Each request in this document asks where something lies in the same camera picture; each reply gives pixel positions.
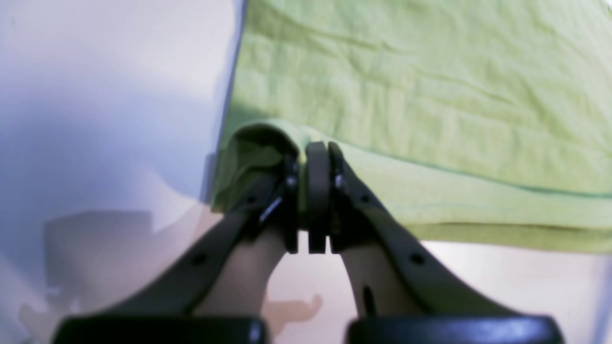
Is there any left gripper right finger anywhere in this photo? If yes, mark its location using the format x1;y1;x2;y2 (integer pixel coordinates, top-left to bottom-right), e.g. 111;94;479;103
306;142;564;344

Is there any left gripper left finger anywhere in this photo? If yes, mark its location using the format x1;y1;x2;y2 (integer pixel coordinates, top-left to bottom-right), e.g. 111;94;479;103
53;154;299;344

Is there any green t-shirt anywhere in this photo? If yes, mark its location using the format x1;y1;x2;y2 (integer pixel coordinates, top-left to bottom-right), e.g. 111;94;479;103
210;0;612;254

